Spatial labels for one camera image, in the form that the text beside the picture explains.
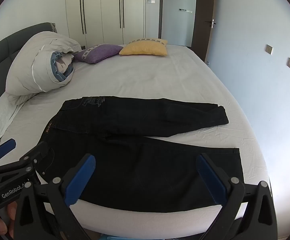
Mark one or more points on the person's left hand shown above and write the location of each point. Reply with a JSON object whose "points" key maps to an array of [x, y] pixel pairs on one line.
{"points": [[0, 223]]}

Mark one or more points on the white wardrobe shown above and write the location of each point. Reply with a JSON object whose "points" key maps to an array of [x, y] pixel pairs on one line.
{"points": [[102, 10]]}

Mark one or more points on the black pants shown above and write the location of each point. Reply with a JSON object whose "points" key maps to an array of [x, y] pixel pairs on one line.
{"points": [[135, 170]]}

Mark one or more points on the yellow cushion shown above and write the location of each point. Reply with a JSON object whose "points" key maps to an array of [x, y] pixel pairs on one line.
{"points": [[145, 48]]}

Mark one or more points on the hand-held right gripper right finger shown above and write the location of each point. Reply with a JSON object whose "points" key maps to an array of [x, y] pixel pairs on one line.
{"points": [[211, 180]]}

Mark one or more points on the purple cushion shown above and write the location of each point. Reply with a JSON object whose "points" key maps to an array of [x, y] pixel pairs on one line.
{"points": [[97, 52]]}

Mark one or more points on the dark brown door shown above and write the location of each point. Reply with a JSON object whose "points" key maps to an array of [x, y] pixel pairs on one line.
{"points": [[203, 17]]}

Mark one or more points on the rolled beige duvet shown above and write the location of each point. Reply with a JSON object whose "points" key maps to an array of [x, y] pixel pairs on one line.
{"points": [[35, 65]]}

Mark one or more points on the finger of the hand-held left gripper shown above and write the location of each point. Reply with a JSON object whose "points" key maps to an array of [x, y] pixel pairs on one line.
{"points": [[31, 158], [6, 148]]}

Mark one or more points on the bed with white sheet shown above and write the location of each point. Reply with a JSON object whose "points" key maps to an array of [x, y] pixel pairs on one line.
{"points": [[147, 80]]}

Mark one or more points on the white pillow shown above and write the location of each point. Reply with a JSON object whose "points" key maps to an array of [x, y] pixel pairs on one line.
{"points": [[2, 117]]}

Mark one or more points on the white wall switch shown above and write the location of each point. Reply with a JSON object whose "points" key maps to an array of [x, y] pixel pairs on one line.
{"points": [[151, 1]]}

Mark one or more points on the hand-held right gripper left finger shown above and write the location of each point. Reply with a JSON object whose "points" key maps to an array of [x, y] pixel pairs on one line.
{"points": [[81, 177]]}

